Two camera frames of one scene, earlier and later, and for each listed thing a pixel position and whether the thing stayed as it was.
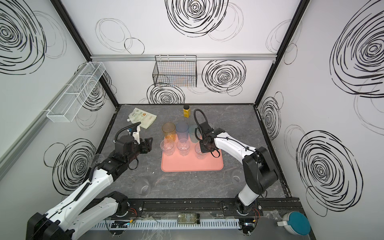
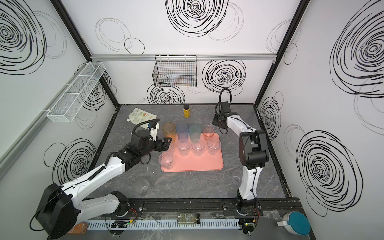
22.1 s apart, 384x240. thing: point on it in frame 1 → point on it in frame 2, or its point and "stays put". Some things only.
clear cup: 142,186 stays put
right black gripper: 205,146 → 218,120
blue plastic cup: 182,130 stays put
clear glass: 183,146 stays put
